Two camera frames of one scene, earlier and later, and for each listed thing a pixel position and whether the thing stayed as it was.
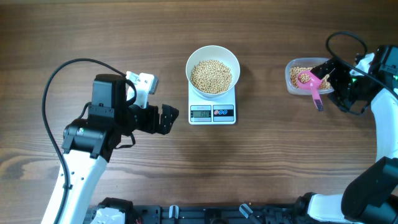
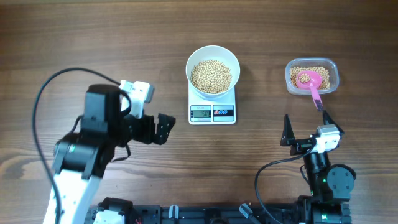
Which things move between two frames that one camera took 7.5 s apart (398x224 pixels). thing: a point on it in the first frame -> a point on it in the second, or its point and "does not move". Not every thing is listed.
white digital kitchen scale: [209, 112] does not move
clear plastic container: [294, 66] does not move
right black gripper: [345, 101] -> [288, 134]
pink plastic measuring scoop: [308, 80] does not move
